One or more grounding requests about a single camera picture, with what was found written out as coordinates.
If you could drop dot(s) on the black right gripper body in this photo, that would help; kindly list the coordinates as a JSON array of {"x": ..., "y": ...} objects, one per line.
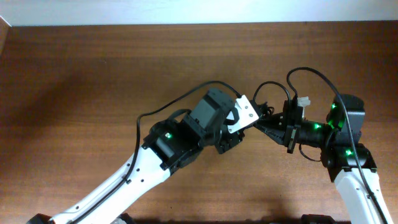
[{"x": 291, "y": 130}]

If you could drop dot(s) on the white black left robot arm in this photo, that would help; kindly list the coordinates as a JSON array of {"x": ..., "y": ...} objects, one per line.
[{"x": 217, "y": 120}]

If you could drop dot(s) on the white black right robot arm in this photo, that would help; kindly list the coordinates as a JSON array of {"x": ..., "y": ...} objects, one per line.
[{"x": 349, "y": 163}]

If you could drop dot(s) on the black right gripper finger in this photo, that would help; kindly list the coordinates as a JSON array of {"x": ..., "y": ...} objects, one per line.
[
  {"x": 275, "y": 134},
  {"x": 272, "y": 120}
]

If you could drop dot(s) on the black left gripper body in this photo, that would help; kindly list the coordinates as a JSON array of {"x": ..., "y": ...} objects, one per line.
[{"x": 226, "y": 140}]

